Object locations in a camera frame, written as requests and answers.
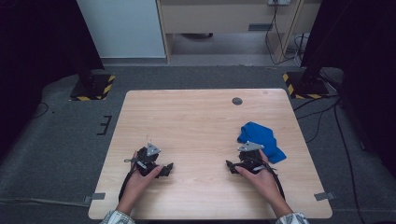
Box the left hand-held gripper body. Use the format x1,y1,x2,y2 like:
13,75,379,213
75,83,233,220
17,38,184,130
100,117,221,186
123,142,165,178

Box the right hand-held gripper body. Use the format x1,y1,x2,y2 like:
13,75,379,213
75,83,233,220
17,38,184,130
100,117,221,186
234,140,269,175

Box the blue cloth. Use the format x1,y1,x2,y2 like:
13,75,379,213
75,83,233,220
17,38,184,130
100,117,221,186
236,120,288,165

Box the person's left hand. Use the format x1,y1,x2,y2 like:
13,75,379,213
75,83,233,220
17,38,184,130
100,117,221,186
120,150,164,207

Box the person's right hand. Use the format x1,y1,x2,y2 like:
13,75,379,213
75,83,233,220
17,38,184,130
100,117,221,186
234,148,284,207

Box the grey tape piece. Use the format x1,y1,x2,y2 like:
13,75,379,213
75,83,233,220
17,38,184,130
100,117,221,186
83,192,106,205
313,191,337,202

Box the black stand base striped edge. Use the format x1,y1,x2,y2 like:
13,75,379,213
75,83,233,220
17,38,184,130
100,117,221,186
69,73,117,102
282,70,331,101

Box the white cabinet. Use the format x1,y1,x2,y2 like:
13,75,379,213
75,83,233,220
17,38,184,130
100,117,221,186
76,0,167,60

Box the black curtain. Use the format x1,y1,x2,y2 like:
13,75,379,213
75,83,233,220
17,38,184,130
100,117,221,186
299,0,396,172
0,0,106,158

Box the light wooden desk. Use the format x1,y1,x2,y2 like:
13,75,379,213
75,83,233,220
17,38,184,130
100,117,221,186
156,0,323,65

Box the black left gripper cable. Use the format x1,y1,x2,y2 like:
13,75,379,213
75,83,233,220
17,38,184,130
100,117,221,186
118,163,138,203

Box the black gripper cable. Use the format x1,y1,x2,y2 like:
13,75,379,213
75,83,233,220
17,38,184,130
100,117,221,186
248,156,286,201
118,163,138,203

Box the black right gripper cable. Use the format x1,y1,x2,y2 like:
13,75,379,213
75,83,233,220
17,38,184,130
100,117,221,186
248,156,286,201

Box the black floor cables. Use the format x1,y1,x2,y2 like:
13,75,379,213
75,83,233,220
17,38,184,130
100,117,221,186
292,69,363,224

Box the thin black floor cable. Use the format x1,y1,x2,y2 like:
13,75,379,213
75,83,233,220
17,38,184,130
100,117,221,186
30,101,50,120

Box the black hanging cables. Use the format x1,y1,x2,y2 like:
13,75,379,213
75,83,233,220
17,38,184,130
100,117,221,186
263,0,310,67

